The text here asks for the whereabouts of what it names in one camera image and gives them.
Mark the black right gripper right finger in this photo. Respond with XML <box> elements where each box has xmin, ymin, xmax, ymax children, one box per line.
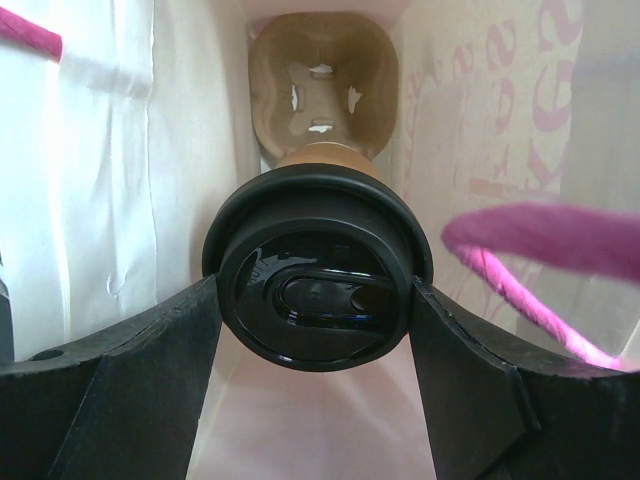
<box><xmin>409</xmin><ymin>281</ymin><xmax>639</xmax><ymax>479</ymax></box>

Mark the brown pulp cup carrier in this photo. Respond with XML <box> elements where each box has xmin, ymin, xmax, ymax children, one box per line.
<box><xmin>249</xmin><ymin>12</ymin><xmax>399</xmax><ymax>160</ymax></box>

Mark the brown paper coffee cup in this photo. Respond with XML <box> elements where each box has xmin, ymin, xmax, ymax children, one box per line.
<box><xmin>275</xmin><ymin>142</ymin><xmax>384</xmax><ymax>182</ymax></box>

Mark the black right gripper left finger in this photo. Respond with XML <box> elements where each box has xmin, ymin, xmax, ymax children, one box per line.
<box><xmin>1</xmin><ymin>278</ymin><xmax>221</xmax><ymax>479</ymax></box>

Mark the kraft paper takeout bag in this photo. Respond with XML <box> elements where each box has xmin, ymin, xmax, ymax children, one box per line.
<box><xmin>1</xmin><ymin>1</ymin><xmax>639</xmax><ymax>479</ymax></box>

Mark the black coffee cup lid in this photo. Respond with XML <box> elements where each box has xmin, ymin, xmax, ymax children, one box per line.
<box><xmin>201</xmin><ymin>164</ymin><xmax>433</xmax><ymax>372</ymax></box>

